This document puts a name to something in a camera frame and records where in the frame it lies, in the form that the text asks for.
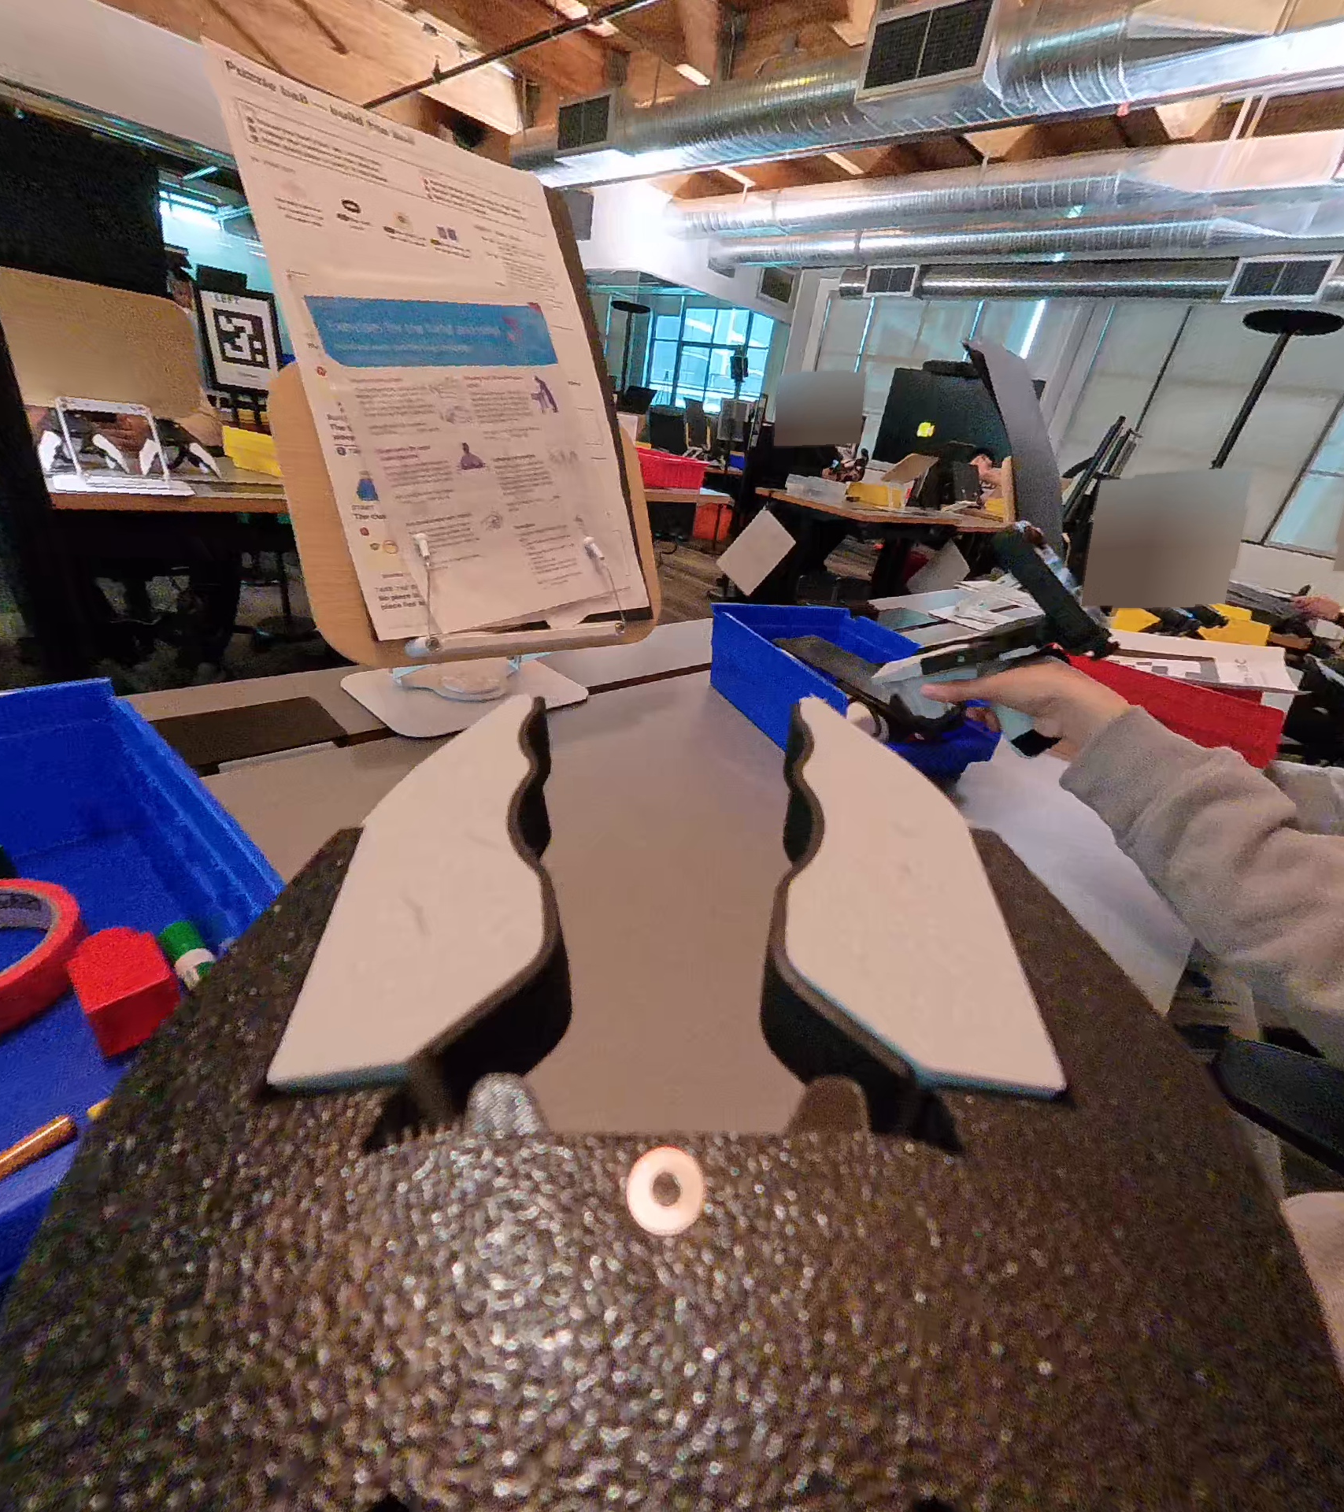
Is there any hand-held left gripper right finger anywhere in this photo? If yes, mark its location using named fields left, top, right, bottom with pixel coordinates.
left=760, top=697, right=1072, bottom=1100

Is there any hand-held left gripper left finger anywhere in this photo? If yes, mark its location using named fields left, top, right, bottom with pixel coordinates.
left=265, top=695, right=574, bottom=1094

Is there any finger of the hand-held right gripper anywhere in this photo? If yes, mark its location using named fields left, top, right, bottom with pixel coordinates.
left=869, top=642, right=1062, bottom=700

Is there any blue plastic bin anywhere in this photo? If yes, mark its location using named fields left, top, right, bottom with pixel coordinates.
left=709, top=603, right=1000, bottom=783
left=0, top=678, right=284, bottom=1340

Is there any red block with peg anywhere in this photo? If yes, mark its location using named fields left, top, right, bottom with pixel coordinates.
left=67, top=927, right=183, bottom=1058

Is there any person's right forearm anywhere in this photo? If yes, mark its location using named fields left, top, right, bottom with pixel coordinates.
left=1059, top=705, right=1344, bottom=1091

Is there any person's right hand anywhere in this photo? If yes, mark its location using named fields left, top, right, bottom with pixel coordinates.
left=917, top=656, right=1137, bottom=764

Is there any grey board panel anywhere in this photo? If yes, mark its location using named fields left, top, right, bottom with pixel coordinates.
left=963, top=339, right=1067, bottom=547

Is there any white paper sheet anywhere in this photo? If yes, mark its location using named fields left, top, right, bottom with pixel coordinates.
left=1109, top=629, right=1301, bottom=695

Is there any white board panel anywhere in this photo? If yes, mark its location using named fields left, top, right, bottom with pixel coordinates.
left=717, top=507, right=797, bottom=599

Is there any green white marker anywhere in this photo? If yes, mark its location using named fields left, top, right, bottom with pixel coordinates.
left=158, top=919, right=219, bottom=991

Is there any black floor lamp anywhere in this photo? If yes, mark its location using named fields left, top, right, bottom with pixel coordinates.
left=1212, top=309, right=1344, bottom=471

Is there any black chair armrest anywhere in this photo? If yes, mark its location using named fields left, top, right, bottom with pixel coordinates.
left=1212, top=1034, right=1344, bottom=1196

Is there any printed instruction sheet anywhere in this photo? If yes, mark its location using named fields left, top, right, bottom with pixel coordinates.
left=203, top=39, right=652, bottom=645

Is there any clear acrylic holder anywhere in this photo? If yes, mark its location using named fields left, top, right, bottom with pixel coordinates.
left=36, top=396, right=199, bottom=495

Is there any black white marker sign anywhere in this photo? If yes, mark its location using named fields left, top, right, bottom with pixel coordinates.
left=195, top=265, right=281, bottom=399

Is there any tan board panel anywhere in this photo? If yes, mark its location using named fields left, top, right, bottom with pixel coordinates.
left=0, top=265, right=203, bottom=417

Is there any thin black rod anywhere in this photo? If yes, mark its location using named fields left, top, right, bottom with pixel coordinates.
left=365, top=0, right=640, bottom=110

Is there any black divider panel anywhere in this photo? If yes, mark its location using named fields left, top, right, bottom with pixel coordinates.
left=0, top=96, right=168, bottom=297

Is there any black desk cable cover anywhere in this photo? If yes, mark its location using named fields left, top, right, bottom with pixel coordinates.
left=149, top=697, right=350, bottom=772

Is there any silver air duct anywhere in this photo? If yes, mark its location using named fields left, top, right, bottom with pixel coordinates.
left=512, top=0, right=1344, bottom=190
left=671, top=160, right=1344, bottom=276

